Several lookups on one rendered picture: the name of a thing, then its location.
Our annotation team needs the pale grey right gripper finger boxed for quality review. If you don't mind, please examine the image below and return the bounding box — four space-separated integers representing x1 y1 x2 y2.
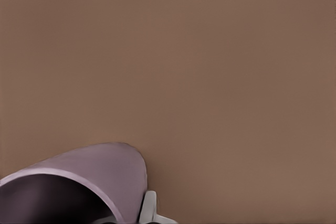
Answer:
137 190 180 224

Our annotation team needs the purple cup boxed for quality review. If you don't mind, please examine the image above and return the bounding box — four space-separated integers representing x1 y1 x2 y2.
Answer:
0 142 148 224

